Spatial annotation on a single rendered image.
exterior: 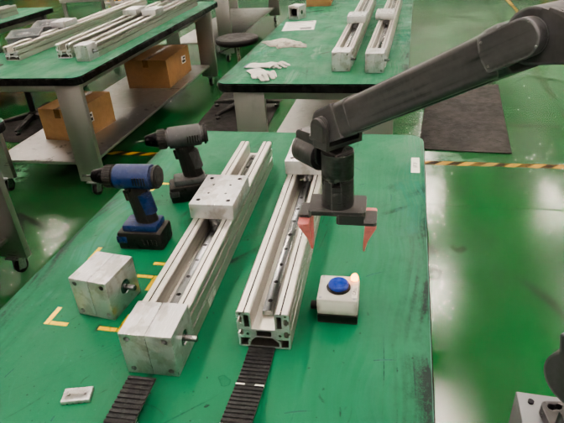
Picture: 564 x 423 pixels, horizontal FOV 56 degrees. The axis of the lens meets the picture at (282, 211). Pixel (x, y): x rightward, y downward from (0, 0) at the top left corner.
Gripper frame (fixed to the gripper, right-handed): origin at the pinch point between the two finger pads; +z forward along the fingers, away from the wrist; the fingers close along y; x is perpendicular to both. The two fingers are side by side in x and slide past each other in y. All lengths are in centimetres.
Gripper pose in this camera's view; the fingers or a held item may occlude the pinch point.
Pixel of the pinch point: (337, 244)
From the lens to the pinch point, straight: 100.9
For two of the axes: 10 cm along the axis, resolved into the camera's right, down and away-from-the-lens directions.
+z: 0.6, 8.6, 5.0
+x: -1.8, 5.1, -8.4
